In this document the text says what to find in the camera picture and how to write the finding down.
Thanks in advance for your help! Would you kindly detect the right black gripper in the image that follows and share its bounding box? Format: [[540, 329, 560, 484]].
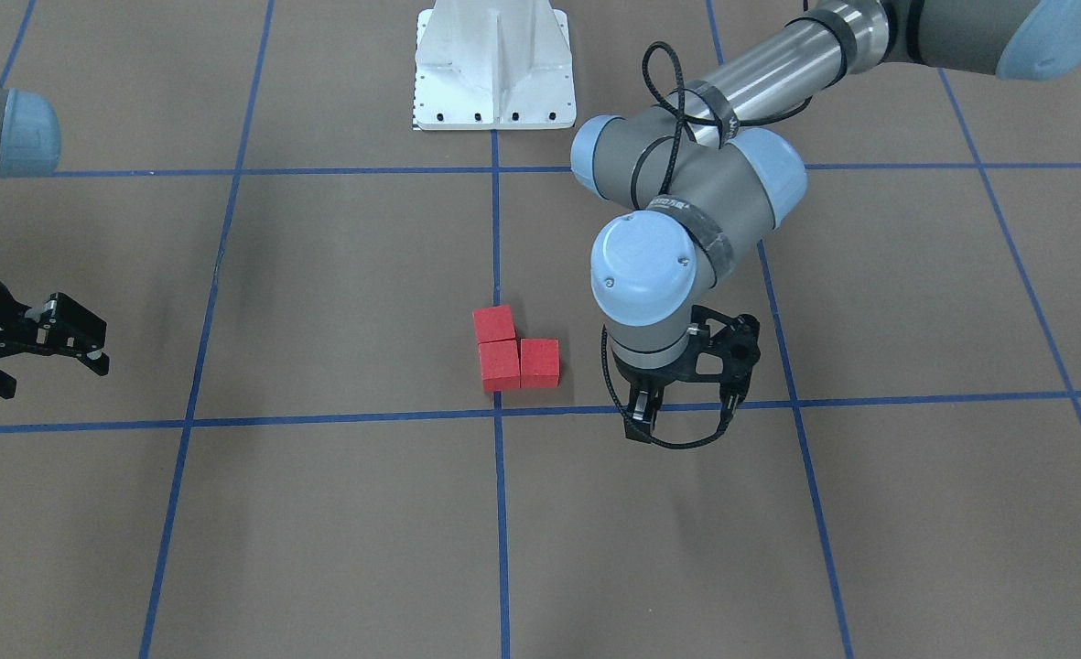
[[0, 281, 110, 399]]

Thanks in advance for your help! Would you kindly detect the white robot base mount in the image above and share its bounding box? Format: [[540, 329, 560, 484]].
[[412, 1, 577, 131]]

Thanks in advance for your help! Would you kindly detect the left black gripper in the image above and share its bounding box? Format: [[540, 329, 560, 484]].
[[612, 305, 761, 445]]

